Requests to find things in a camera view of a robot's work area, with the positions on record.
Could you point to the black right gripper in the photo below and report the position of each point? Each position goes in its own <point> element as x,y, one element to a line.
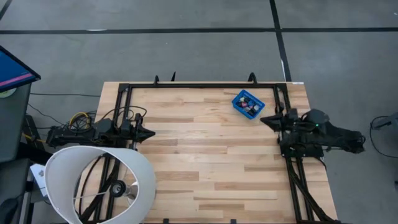
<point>293,124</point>

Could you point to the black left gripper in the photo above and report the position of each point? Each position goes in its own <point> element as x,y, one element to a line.
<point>136,132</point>

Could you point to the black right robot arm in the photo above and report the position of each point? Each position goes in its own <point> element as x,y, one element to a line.
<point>342,137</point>

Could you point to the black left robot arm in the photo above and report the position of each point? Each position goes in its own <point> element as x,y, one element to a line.
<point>77,135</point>

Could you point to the blue plastic basket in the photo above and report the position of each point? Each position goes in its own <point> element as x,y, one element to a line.
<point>237,95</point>

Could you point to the lamp bulb socket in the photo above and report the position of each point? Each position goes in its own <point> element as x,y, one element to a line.
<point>118,188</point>

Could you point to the white lamp shade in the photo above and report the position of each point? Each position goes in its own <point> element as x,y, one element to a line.
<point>62,168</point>

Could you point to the white paper sheet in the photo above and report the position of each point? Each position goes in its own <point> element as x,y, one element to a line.
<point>36,174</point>

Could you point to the black chair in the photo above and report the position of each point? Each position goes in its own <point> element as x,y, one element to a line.
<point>12,186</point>

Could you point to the computer monitor with blue screen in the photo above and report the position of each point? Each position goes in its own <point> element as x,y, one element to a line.
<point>12,71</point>

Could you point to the black aluminium table frame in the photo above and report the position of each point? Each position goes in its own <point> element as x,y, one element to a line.
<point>202,85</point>

